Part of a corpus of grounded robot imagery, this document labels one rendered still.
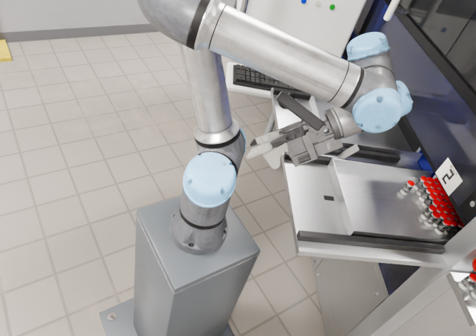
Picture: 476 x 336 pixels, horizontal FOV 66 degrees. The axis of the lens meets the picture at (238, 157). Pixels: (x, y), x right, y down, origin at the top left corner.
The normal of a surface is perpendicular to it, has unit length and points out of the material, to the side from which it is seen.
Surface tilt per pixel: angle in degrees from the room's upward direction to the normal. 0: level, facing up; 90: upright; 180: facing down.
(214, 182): 7
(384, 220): 0
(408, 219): 0
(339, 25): 90
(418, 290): 90
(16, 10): 90
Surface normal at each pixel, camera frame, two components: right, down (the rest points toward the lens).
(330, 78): -0.04, 0.32
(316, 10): 0.00, 0.70
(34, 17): 0.51, 0.67
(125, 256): 0.21, -0.70
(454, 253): -0.98, -0.13
